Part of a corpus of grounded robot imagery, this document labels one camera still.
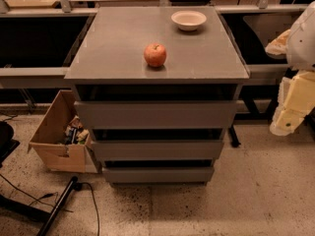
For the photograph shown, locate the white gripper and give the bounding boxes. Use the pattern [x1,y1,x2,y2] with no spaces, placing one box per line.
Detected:
[270,70,315,136]

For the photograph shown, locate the grey drawer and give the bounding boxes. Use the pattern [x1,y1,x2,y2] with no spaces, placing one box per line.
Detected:
[92,141,223,161]
[74,101,236,129]
[103,167,215,184]

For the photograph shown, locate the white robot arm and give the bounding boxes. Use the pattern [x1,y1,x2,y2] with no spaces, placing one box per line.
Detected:
[265,2,315,136]

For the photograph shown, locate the grey drawer cabinet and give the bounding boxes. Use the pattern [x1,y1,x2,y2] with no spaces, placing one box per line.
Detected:
[65,7,249,184]

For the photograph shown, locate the grey top drawer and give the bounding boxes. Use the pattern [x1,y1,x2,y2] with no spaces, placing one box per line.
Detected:
[74,101,236,129]

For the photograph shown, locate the grey bottom drawer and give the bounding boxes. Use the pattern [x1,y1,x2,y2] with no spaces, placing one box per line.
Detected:
[103,167,215,184]

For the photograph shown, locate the black chair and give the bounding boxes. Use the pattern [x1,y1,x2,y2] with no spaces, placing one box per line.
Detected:
[227,13,315,148]

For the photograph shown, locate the white bowl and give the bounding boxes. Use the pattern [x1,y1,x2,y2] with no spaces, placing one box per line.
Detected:
[171,11,207,31]

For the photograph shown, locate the red apple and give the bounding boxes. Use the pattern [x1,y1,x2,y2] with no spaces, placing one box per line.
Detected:
[144,43,166,67]

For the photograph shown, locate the items inside cardboard box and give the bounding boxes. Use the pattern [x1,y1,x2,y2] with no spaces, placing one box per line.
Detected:
[61,115,89,145]

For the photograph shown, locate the cardboard box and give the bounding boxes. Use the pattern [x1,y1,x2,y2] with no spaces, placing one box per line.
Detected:
[29,90,101,173]

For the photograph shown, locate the black stand leg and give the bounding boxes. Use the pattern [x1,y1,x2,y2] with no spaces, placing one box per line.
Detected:
[0,176,80,236]

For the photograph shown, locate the black object at left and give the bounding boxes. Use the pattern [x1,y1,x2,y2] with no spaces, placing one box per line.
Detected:
[0,121,20,167]

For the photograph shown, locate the black floor cable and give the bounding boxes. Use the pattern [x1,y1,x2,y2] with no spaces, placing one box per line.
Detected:
[0,173,100,236]

